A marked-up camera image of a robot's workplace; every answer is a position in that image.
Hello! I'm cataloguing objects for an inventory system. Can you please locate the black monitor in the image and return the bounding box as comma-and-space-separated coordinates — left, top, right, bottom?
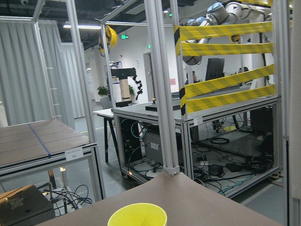
206, 58, 224, 81

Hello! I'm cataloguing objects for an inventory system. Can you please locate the yellow hard hat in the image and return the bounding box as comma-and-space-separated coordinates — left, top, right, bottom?
98, 25, 118, 57

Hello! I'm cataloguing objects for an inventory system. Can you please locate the yellow plastic cup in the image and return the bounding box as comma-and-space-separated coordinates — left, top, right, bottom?
107, 203, 167, 226

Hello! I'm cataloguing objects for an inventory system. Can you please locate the aluminium frame post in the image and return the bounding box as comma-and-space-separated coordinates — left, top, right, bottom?
144, 0, 180, 176

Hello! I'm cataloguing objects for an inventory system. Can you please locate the yellow black hazard tape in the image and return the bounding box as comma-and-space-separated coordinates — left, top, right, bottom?
174, 25, 276, 116

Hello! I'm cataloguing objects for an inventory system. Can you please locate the neighbouring brown covered table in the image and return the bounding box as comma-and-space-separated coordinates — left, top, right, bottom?
0, 119, 96, 178

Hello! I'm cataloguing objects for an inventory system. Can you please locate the grey curtain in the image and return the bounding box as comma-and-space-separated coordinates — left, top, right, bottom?
0, 20, 85, 126

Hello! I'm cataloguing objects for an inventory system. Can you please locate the aluminium slatted workbench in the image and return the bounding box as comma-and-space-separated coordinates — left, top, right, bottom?
112, 90, 280, 198

